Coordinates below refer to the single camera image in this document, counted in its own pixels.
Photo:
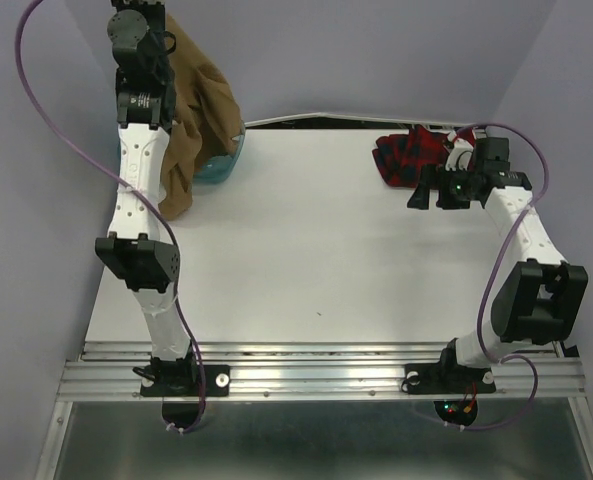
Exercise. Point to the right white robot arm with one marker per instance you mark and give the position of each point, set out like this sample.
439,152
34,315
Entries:
533,295

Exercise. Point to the aluminium rail frame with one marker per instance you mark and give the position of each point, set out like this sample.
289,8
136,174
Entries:
316,284

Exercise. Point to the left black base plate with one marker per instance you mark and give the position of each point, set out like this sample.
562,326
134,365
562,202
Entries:
216,382

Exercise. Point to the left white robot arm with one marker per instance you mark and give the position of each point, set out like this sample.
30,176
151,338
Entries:
133,249

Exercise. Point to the teal plastic basket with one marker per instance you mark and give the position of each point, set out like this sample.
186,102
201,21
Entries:
221,160

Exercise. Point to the red plaid skirt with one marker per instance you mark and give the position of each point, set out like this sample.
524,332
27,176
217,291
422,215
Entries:
400,157

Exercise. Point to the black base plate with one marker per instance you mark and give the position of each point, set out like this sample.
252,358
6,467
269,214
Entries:
433,379
216,382

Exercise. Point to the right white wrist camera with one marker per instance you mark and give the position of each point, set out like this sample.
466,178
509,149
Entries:
460,155

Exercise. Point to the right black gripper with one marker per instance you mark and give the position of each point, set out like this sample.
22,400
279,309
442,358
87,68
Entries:
428,177

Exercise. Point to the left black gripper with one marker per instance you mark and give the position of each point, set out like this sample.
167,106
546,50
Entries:
155,7

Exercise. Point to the tan skirt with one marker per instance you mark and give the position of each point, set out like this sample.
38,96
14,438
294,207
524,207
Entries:
206,123

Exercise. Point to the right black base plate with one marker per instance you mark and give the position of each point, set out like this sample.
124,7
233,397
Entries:
433,379

